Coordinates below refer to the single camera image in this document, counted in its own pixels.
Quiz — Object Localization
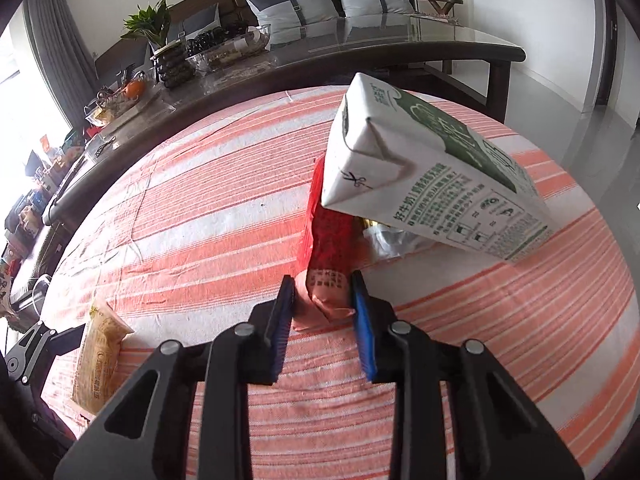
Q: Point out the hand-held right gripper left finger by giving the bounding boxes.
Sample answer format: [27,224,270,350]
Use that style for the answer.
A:
[52,275,297,480]

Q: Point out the green potted plant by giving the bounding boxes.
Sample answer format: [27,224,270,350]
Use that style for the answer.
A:
[121,0,174,54]

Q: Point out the orange striped tablecloth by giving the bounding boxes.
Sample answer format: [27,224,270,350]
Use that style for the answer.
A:
[40,85,636,480]

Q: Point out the clear glass fruit tray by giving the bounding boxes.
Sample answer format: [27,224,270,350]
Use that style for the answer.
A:
[185,22,272,72]

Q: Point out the dark wooden coffee table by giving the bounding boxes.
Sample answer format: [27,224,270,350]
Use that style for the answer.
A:
[0,12,527,321]

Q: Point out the clear plastic wrapper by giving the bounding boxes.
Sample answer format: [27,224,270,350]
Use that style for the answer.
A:
[360,217,441,263]

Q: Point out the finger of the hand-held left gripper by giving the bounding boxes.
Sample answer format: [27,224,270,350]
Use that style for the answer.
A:
[0,321,87,396]

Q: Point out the wire fruit basket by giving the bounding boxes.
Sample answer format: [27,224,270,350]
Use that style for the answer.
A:
[84,72,152,127]

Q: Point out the yellow snack packet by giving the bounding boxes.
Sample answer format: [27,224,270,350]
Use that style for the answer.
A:
[71,296,135,415]

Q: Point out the floral sofa cover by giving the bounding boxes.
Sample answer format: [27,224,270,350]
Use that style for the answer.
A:
[415,7,467,27]

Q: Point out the grey curtain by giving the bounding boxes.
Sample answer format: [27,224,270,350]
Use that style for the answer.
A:
[25,0,99,97]

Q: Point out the red snack packet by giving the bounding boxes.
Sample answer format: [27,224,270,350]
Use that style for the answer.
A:
[292,155,363,332]

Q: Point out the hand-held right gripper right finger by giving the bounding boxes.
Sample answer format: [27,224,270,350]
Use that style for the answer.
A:
[350,270,586,480]

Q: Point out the white green milk carton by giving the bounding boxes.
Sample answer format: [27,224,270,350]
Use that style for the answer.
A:
[320,72,555,266]

